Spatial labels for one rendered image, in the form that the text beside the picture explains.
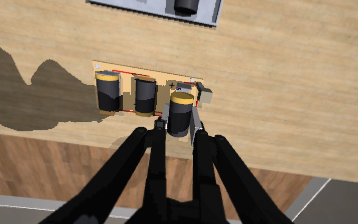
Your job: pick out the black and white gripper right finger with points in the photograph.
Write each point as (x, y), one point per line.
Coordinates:
(251, 202)

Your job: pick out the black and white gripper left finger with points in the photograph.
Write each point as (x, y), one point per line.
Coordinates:
(94, 203)

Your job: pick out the black battery with gold top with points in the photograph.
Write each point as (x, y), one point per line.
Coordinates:
(145, 97)
(188, 7)
(180, 110)
(108, 92)

